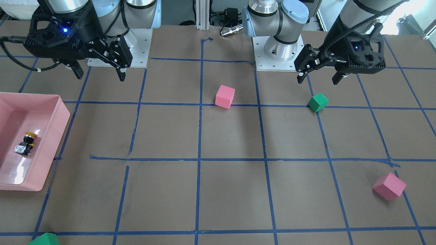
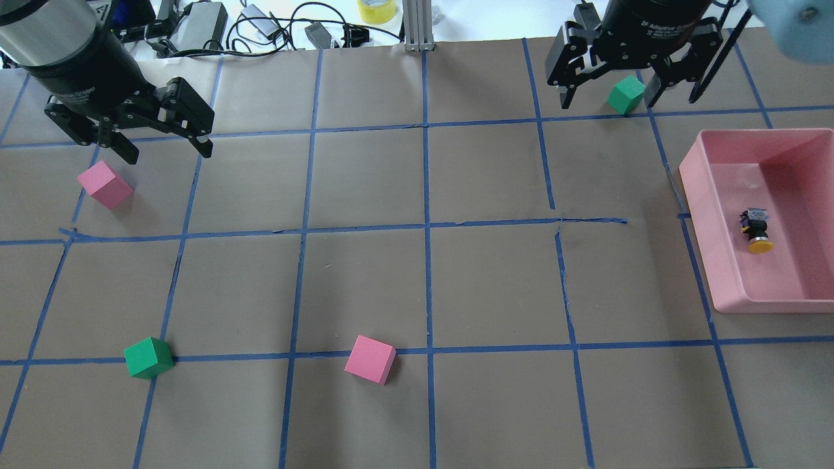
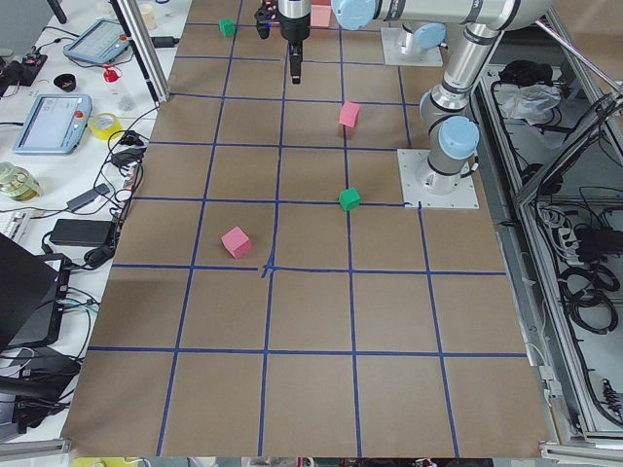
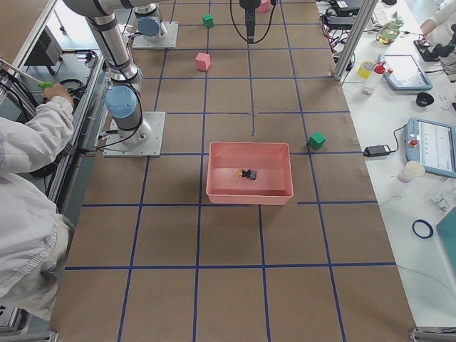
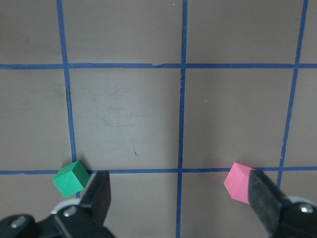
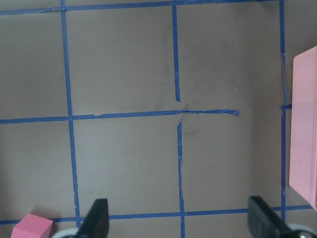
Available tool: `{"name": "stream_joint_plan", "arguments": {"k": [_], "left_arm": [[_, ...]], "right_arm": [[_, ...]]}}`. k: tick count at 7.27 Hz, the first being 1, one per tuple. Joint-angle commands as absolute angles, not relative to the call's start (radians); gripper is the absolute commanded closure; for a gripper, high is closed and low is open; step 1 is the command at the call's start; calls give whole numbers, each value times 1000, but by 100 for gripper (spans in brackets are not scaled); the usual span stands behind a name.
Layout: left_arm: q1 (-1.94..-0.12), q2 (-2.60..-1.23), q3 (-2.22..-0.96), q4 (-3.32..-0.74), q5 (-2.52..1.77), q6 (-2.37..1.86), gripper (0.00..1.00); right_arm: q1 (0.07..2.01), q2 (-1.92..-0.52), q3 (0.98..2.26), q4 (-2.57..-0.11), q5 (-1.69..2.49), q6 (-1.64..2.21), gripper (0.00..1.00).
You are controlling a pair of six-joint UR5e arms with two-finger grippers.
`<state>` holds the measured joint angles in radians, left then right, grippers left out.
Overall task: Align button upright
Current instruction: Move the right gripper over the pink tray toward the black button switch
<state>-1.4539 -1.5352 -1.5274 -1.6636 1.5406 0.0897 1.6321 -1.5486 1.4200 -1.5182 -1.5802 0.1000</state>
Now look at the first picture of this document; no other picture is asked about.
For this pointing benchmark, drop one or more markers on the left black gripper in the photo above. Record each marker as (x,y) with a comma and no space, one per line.
(334,41)

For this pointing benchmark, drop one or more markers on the pink plastic bin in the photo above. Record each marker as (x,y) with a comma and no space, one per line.
(31,128)

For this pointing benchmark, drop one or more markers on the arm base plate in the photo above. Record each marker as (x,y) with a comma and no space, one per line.
(139,42)
(271,55)

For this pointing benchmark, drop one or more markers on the green foam cube far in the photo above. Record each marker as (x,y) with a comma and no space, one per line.
(317,102)

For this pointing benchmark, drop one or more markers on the pink foam cube centre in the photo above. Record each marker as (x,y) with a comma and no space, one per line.
(224,96)

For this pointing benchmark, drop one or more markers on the pink foam cube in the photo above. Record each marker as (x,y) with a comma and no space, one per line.
(224,96)
(389,186)

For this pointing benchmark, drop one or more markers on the aluminium frame post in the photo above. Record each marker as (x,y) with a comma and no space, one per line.
(202,14)

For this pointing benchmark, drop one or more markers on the pink foam cube near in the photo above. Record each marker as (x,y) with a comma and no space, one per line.
(389,186)

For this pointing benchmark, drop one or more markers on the black power adapter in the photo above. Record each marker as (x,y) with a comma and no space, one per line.
(230,14)

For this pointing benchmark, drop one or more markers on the person in white coat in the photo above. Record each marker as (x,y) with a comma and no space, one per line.
(19,9)

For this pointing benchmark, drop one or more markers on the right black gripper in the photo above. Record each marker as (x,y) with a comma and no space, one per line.
(90,30)

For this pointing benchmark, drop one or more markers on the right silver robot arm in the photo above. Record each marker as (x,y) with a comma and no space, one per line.
(116,17)

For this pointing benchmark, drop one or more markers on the silver metal cylinder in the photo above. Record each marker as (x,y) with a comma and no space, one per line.
(231,31)

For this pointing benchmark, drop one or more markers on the green foam cube corner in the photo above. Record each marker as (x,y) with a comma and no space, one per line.
(45,239)

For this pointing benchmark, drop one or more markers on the yellow push button switch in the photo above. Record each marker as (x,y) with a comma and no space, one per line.
(25,147)

